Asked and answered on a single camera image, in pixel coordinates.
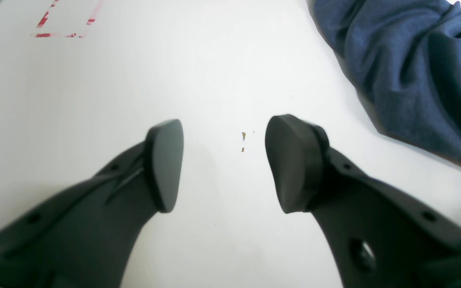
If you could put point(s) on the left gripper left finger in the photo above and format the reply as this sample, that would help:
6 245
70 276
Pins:
82 237

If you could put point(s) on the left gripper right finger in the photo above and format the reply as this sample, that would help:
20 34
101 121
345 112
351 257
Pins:
380 237

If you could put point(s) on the dark blue T-shirt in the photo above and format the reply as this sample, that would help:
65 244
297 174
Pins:
405 56

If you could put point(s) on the red tape rectangle marking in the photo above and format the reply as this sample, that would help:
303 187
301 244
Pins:
68 19

